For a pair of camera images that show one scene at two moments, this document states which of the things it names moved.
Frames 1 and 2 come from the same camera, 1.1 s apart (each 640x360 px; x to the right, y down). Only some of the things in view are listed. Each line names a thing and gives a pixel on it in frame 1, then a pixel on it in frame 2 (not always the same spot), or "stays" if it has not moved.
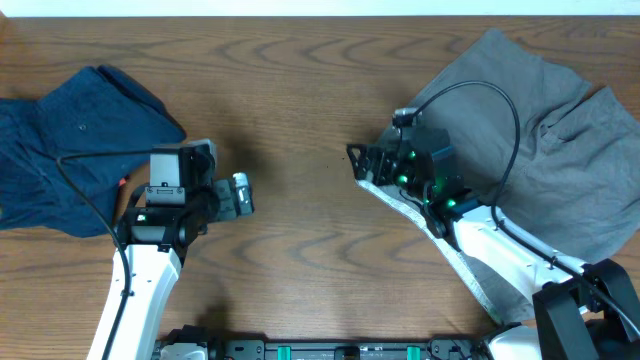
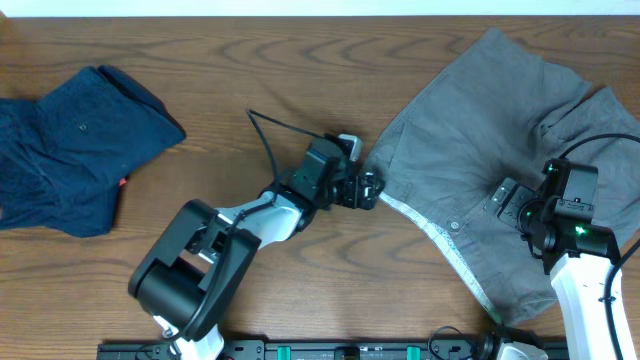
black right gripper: (387, 158) → (510, 211)
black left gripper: (223, 201) → (363, 190)
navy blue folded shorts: (97, 109) stays
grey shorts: (534, 145) stays
